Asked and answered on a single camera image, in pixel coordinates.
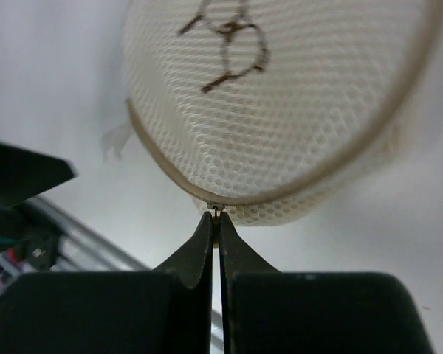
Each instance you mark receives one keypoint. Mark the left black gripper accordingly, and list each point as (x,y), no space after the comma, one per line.
(26,233)

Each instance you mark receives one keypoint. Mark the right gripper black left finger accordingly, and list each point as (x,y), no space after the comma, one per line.
(165,310)

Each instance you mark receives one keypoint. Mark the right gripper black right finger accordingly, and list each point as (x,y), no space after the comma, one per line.
(265,310)

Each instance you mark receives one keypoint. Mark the aluminium mounting rail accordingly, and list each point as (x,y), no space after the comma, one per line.
(96,243)

